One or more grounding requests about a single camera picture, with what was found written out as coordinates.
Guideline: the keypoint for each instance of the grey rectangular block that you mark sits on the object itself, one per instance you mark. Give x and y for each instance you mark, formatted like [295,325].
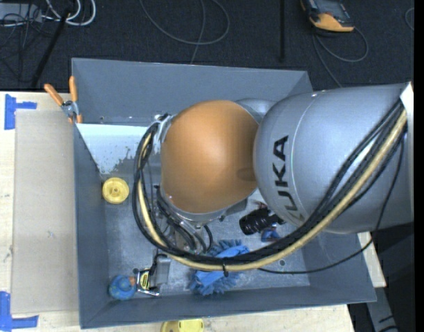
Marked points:
[163,270]

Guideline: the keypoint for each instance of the blue fringed cloth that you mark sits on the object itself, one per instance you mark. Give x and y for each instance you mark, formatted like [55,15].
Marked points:
[208,279]

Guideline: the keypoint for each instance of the yellow and black tape measure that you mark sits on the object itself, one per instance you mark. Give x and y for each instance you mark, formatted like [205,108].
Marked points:
[145,282]

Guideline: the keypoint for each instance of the small blue toy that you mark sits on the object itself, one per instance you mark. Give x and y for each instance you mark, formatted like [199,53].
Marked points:
[269,235]

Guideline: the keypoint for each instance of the yellow round disc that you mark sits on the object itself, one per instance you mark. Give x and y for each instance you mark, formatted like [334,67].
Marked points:
[182,326]
[115,190]

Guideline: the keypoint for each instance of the blue toy duck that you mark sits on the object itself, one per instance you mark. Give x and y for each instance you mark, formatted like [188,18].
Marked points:
[121,288]

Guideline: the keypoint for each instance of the pale wood flat board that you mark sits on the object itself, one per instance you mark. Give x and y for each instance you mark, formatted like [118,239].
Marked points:
[42,202]

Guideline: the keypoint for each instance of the grey metal bin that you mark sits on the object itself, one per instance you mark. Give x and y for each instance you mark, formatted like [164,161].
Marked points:
[128,88]

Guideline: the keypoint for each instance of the black cylinder on white bracket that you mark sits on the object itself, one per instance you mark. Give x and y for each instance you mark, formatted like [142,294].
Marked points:
[255,221]

